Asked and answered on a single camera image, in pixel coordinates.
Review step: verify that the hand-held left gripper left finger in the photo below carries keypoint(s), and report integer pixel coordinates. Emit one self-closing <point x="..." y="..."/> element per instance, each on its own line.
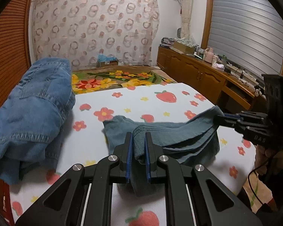
<point x="129" y="155"/>

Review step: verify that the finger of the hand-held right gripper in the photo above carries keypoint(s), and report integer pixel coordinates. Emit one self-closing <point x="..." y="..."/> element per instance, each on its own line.
<point x="226" y="122"/>
<point x="250" y="116"/>

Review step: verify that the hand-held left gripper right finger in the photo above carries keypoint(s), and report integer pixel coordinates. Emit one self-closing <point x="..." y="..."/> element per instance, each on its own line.
<point x="147" y="158"/>

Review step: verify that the teal towel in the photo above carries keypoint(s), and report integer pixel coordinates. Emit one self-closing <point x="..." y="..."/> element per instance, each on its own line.
<point x="179" y="134"/>

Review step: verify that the person's right hand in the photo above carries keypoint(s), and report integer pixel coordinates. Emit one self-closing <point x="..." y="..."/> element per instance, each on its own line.
<point x="261" y="155"/>

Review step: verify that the white power strip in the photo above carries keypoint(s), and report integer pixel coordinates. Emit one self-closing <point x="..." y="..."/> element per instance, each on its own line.
<point x="243" y="73"/>

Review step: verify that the pink tissue box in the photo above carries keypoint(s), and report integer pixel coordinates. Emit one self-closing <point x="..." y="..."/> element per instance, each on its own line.
<point x="218" y="66"/>

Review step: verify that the white flower-print sheet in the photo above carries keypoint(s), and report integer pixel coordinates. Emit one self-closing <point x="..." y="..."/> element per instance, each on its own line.
<point x="132" y="98"/>

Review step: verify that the green bottle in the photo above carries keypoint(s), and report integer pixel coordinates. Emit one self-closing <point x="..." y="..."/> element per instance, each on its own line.
<point x="223" y="58"/>

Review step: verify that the wooden sideboard cabinet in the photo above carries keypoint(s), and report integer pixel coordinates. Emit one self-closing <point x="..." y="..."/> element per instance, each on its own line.
<point x="191" y="68"/>

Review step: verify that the pink thermos jug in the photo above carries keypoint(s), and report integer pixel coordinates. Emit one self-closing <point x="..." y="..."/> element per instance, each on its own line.
<point x="208" y="55"/>

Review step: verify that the grey window blind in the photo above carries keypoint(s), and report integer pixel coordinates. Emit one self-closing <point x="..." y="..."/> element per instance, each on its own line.
<point x="245" y="28"/>

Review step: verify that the cardboard box with blue bags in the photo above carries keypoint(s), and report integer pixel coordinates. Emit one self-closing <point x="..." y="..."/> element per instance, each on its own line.
<point x="107" y="61"/>

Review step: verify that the dark cluttered box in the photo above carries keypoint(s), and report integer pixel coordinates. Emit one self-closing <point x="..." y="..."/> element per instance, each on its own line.
<point x="167" y="42"/>

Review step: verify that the small white fan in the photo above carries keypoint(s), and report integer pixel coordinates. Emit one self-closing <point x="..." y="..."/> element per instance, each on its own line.
<point x="179" y="33"/>

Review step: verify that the blue denim jeans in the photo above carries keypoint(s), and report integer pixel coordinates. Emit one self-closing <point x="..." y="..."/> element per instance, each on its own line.
<point x="33" y="103"/>

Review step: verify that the tied lace curtain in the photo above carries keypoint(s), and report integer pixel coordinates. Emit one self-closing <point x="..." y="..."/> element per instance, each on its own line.
<point x="186" y="9"/>

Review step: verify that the circle-print sheer curtain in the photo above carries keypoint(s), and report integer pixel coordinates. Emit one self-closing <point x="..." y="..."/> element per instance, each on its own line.
<point x="96" y="28"/>

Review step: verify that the wooden louvred wardrobe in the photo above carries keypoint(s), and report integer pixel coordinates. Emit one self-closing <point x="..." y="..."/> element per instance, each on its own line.
<point x="11" y="40"/>

